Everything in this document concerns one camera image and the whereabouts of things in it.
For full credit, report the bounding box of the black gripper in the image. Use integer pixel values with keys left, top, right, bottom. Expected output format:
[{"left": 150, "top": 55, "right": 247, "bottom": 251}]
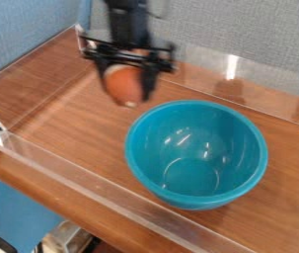
[{"left": 85, "top": 19, "right": 174, "bottom": 101}]

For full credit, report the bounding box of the brown toy mushroom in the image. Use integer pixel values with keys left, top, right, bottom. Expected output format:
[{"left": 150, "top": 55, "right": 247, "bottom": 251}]
[{"left": 104, "top": 64, "right": 142, "bottom": 108}]

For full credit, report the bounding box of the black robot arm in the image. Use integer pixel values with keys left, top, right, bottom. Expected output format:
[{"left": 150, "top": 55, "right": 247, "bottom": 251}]
[{"left": 77, "top": 0, "right": 174, "bottom": 107}]

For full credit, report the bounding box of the blue plastic bowl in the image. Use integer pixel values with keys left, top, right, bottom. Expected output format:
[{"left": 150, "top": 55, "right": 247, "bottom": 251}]
[{"left": 125, "top": 100, "right": 268, "bottom": 211}]

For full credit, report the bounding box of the clear acrylic back barrier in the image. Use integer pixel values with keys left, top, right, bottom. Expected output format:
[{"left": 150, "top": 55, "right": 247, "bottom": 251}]
[{"left": 160, "top": 43, "right": 299, "bottom": 125}]

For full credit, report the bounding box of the clear acrylic barrier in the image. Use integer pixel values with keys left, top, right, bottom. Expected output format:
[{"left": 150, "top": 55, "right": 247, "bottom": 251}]
[
  {"left": 160, "top": 43, "right": 299, "bottom": 125},
  {"left": 0, "top": 131, "right": 253, "bottom": 253}
]

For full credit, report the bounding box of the clear acrylic front barrier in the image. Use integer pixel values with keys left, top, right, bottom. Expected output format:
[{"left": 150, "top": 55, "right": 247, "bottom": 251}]
[{"left": 0, "top": 131, "right": 253, "bottom": 253}]

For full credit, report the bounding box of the clear acrylic corner bracket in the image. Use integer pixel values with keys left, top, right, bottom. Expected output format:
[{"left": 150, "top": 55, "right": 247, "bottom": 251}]
[{"left": 73, "top": 22, "right": 121, "bottom": 61}]

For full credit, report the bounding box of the metal table leg frame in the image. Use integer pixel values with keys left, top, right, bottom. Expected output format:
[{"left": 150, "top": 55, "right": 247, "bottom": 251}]
[{"left": 31, "top": 220, "right": 93, "bottom": 253}]

